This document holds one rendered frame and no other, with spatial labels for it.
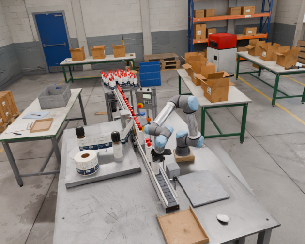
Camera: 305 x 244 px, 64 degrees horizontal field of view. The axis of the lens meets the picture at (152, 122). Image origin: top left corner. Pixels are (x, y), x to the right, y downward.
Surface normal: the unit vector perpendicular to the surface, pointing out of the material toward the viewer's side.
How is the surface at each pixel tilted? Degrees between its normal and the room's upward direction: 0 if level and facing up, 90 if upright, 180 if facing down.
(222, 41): 90
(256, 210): 0
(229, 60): 90
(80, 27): 90
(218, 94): 90
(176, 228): 0
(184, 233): 0
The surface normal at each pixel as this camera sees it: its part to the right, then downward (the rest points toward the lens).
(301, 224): -0.07, -0.89
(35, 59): 0.07, 0.43
